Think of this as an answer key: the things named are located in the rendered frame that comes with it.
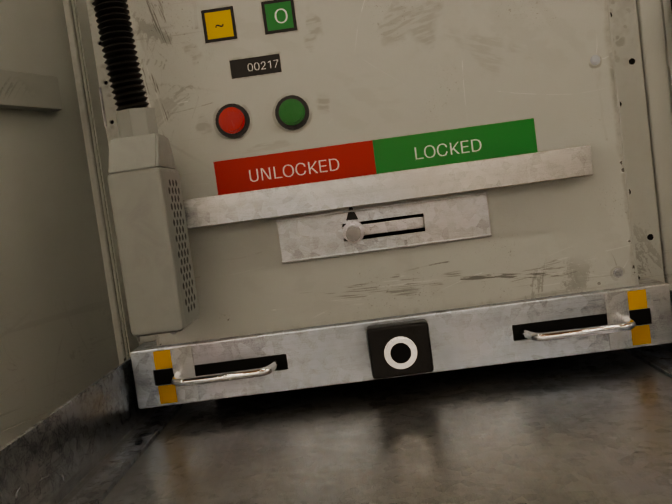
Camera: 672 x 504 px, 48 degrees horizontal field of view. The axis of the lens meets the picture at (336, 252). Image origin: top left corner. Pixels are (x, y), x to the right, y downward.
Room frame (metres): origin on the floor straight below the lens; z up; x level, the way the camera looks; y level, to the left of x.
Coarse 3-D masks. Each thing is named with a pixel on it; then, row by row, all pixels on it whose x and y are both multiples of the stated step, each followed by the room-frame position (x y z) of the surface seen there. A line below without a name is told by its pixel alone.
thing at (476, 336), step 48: (624, 288) 0.74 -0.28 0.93; (240, 336) 0.76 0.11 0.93; (288, 336) 0.75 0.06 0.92; (336, 336) 0.75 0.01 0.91; (432, 336) 0.74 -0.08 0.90; (480, 336) 0.74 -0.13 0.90; (144, 384) 0.75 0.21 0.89; (240, 384) 0.75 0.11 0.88; (288, 384) 0.75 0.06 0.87; (336, 384) 0.75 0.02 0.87
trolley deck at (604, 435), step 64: (384, 384) 0.80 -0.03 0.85; (448, 384) 0.76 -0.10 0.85; (512, 384) 0.73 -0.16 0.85; (576, 384) 0.70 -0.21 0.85; (640, 384) 0.68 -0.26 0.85; (192, 448) 0.66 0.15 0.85; (256, 448) 0.64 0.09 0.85; (320, 448) 0.62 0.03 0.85; (384, 448) 0.60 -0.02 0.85; (448, 448) 0.58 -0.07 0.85; (512, 448) 0.56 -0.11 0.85; (576, 448) 0.54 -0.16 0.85; (640, 448) 0.52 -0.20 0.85
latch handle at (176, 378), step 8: (264, 368) 0.71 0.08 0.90; (272, 368) 0.72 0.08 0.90; (176, 376) 0.73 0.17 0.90; (200, 376) 0.71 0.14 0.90; (208, 376) 0.71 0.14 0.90; (216, 376) 0.71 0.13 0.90; (224, 376) 0.71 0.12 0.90; (232, 376) 0.71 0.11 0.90; (240, 376) 0.71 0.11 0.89; (248, 376) 0.71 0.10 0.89; (256, 376) 0.71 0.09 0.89; (176, 384) 0.72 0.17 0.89; (184, 384) 0.71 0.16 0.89; (192, 384) 0.71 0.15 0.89
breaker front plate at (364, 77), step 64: (128, 0) 0.76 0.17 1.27; (192, 0) 0.76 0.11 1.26; (256, 0) 0.76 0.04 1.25; (320, 0) 0.76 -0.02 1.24; (384, 0) 0.75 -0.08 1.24; (448, 0) 0.75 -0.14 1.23; (512, 0) 0.75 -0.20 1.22; (576, 0) 0.75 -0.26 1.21; (192, 64) 0.76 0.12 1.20; (320, 64) 0.76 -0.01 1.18; (384, 64) 0.75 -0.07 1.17; (448, 64) 0.75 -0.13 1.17; (512, 64) 0.75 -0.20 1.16; (576, 64) 0.75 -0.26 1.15; (192, 128) 0.76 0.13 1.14; (256, 128) 0.76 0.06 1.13; (320, 128) 0.76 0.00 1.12; (384, 128) 0.75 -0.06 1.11; (448, 128) 0.75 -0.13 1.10; (576, 128) 0.75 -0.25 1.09; (192, 192) 0.76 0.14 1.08; (512, 192) 0.75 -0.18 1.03; (576, 192) 0.75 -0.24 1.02; (192, 256) 0.76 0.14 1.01; (256, 256) 0.76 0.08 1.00; (320, 256) 0.75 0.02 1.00; (384, 256) 0.76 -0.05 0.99; (448, 256) 0.75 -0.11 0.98; (512, 256) 0.75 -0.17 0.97; (576, 256) 0.75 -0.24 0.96; (256, 320) 0.76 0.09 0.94; (320, 320) 0.76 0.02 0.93
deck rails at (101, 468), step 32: (640, 352) 0.77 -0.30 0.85; (96, 384) 0.67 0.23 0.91; (128, 384) 0.75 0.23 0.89; (64, 416) 0.59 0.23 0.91; (96, 416) 0.66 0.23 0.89; (128, 416) 0.74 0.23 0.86; (160, 416) 0.77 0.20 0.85; (0, 448) 0.50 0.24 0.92; (32, 448) 0.53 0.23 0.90; (64, 448) 0.58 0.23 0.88; (96, 448) 0.65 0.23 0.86; (128, 448) 0.68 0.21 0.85; (0, 480) 0.48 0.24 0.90; (32, 480) 0.53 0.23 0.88; (64, 480) 0.58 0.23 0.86; (96, 480) 0.60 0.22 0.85
